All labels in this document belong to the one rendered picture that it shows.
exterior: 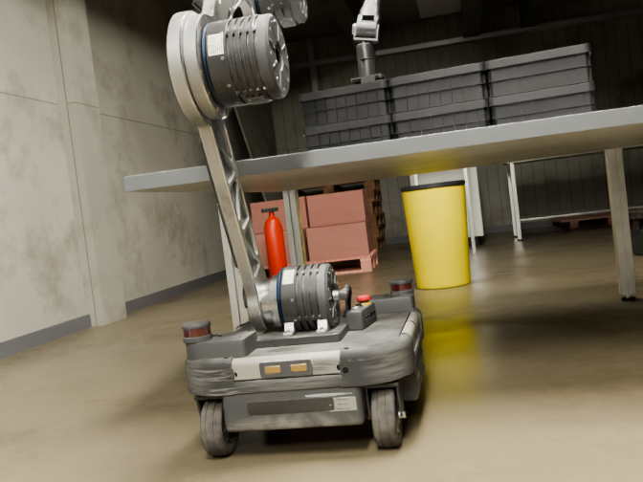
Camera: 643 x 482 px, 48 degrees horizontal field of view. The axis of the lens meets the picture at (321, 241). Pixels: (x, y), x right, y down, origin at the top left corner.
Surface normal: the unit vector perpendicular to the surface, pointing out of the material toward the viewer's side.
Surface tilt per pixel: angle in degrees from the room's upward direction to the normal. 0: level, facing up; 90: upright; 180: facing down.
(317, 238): 90
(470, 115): 90
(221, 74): 111
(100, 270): 90
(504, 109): 90
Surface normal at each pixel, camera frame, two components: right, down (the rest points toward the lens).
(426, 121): -0.32, 0.08
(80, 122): 0.97, -0.11
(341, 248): -0.11, 0.06
